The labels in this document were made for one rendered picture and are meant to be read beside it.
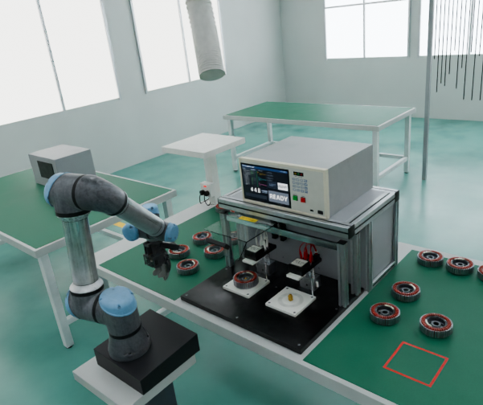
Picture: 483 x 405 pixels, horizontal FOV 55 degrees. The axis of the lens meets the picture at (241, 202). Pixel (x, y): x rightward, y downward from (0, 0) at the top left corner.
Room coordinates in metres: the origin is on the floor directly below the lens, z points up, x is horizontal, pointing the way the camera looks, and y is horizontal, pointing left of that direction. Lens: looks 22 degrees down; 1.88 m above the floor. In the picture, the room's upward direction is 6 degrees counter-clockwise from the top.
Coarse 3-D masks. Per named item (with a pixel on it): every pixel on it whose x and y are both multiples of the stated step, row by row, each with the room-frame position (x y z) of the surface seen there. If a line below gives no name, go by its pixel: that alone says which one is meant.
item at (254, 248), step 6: (252, 246) 1.88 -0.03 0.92; (258, 246) 1.87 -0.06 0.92; (270, 246) 1.90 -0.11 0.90; (246, 252) 1.85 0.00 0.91; (252, 252) 1.82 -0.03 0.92; (258, 252) 1.82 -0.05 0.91; (264, 252) 1.85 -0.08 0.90; (246, 258) 1.85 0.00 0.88; (252, 258) 1.82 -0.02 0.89; (258, 258) 1.82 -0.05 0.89; (264, 258) 1.90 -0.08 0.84; (252, 264) 1.79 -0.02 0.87
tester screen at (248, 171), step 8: (248, 168) 1.91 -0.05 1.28; (256, 168) 1.88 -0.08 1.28; (264, 168) 1.85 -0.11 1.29; (248, 176) 1.92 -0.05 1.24; (256, 176) 1.88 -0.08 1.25; (264, 176) 1.85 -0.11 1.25; (272, 176) 1.82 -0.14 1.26; (280, 176) 1.80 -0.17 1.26; (248, 184) 1.92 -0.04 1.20; (256, 184) 1.89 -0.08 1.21; (264, 184) 1.86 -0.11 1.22; (248, 192) 1.92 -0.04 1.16; (264, 192) 1.86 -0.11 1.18; (280, 192) 1.80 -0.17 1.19; (288, 192) 1.77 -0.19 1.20; (264, 200) 1.86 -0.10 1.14
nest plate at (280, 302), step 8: (288, 288) 1.72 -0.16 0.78; (280, 296) 1.67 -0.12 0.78; (296, 296) 1.65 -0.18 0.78; (304, 296) 1.65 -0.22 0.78; (312, 296) 1.64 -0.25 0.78; (272, 304) 1.62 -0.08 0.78; (280, 304) 1.61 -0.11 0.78; (288, 304) 1.60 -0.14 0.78; (296, 304) 1.60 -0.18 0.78; (304, 304) 1.59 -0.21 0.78; (288, 312) 1.55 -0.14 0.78; (296, 312) 1.54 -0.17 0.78
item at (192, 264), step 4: (184, 260) 2.07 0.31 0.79; (188, 260) 2.07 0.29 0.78; (192, 260) 2.05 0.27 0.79; (196, 260) 2.05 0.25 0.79; (180, 264) 2.03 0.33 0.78; (184, 264) 2.06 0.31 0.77; (188, 264) 2.04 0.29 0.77; (192, 264) 2.05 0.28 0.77; (196, 264) 2.01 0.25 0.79; (180, 268) 1.99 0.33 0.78; (184, 268) 1.98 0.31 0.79; (188, 268) 1.98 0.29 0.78; (192, 268) 1.99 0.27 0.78; (196, 268) 2.00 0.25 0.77; (180, 272) 1.99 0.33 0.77; (184, 272) 1.98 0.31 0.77; (188, 272) 1.98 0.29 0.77; (192, 272) 1.98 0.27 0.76
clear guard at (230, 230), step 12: (228, 216) 1.91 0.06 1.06; (240, 216) 1.89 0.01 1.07; (252, 216) 1.88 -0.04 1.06; (216, 228) 1.80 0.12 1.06; (228, 228) 1.78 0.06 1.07; (240, 228) 1.77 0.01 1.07; (252, 228) 1.76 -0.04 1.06; (264, 228) 1.74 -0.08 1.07; (204, 240) 1.76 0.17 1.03; (228, 240) 1.69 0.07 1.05; (240, 240) 1.66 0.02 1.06; (216, 252) 1.68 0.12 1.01; (228, 252) 1.65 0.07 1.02; (240, 252) 1.62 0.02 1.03
